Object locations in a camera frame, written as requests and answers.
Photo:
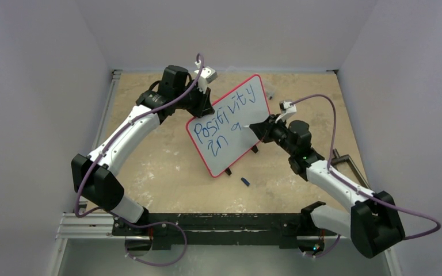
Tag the blue marker cap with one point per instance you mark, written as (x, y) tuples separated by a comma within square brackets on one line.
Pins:
[(245, 181)]

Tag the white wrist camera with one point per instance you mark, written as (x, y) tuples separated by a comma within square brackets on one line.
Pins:
[(207, 75), (288, 109)]

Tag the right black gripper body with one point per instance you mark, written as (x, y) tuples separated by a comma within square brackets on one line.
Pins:
[(268, 129)]

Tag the red framed whiteboard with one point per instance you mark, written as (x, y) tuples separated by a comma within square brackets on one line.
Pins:
[(219, 138)]

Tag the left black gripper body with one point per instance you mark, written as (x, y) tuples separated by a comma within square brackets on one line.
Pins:
[(192, 102)]

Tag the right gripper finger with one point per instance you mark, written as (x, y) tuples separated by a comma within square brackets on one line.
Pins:
[(261, 134), (262, 127)]

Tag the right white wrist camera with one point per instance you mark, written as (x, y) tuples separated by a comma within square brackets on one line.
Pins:
[(288, 109)]

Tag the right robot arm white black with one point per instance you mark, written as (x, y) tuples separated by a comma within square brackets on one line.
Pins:
[(369, 219)]

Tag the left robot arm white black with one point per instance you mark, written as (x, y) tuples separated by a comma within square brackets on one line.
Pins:
[(94, 175)]

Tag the dark metal clamp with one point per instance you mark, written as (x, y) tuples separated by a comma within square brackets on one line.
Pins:
[(338, 159)]

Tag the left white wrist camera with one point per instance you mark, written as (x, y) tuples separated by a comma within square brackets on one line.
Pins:
[(207, 75)]

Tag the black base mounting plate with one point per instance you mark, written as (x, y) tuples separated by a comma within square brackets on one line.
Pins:
[(284, 230)]

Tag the black board foot clip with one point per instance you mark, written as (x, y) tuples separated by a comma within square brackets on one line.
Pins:
[(254, 149), (228, 171)]

